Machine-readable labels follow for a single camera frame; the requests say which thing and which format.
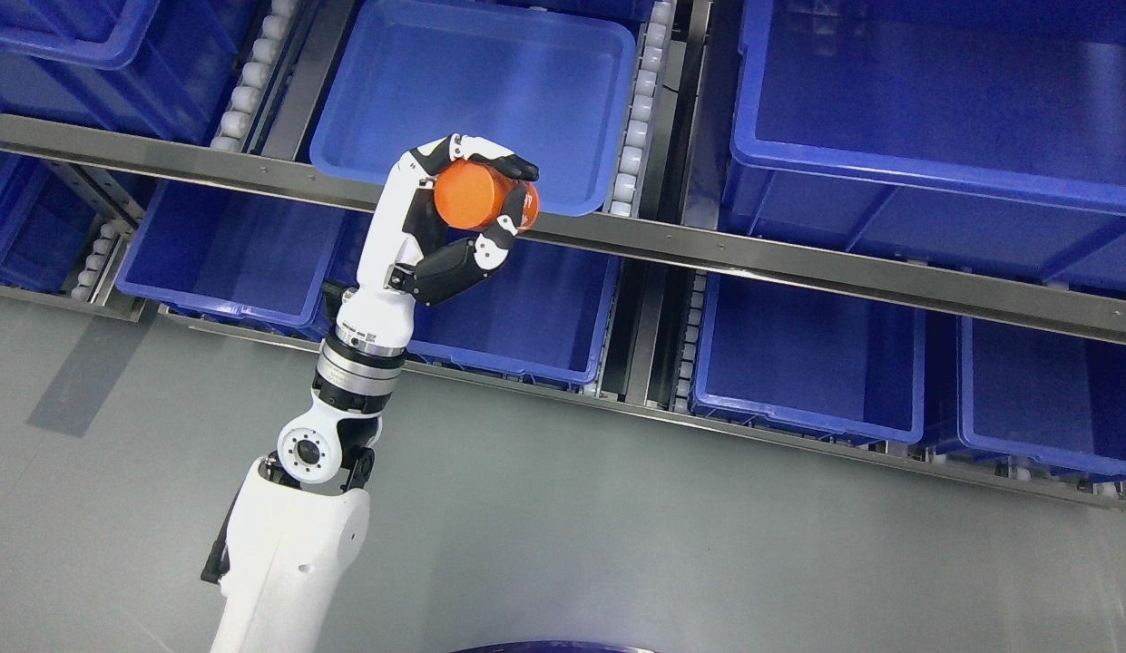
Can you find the shallow blue tray bin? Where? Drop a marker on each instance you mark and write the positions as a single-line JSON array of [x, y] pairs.
[[551, 87]]

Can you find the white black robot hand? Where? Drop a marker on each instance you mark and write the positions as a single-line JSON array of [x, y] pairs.
[[406, 259]]

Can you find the orange cylindrical capacitor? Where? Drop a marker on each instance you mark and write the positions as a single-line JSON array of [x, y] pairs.
[[470, 195]]

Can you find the blue bin far right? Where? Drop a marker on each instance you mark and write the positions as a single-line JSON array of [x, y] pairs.
[[1052, 401]]

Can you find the blue bin lower middle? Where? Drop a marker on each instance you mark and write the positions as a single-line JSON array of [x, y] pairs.
[[542, 318]]

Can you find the blue bin far left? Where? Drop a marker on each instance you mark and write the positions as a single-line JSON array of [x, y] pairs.
[[44, 225]]

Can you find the blue bin lower right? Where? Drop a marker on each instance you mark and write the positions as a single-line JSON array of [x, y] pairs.
[[835, 367]]

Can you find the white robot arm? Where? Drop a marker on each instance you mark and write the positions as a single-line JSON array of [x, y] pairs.
[[301, 514]]

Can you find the large blue bin upper right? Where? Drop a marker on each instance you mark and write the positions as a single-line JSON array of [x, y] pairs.
[[988, 136]]

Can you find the blue bin upper left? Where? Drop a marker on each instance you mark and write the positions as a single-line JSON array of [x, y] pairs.
[[157, 69]]

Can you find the blue bin lower left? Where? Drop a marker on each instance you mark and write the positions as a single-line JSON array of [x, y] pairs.
[[232, 256]]

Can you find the steel shelf front rail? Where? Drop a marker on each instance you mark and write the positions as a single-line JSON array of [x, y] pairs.
[[908, 284]]

